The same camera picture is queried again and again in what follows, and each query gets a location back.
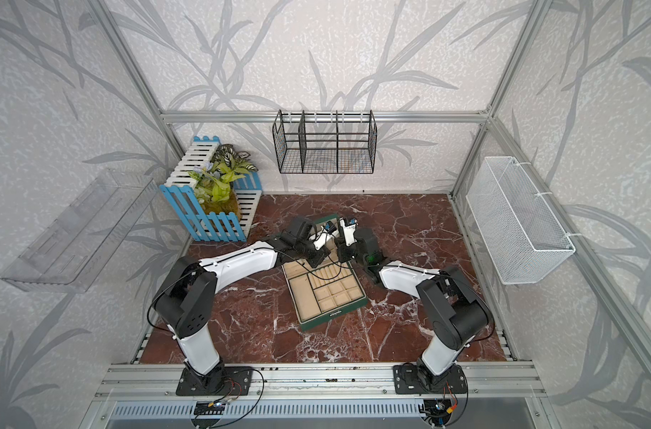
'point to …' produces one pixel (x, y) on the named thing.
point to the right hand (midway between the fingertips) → (337, 237)
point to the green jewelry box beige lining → (322, 293)
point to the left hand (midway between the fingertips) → (329, 250)
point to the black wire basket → (315, 142)
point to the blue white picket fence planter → (179, 187)
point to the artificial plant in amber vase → (214, 181)
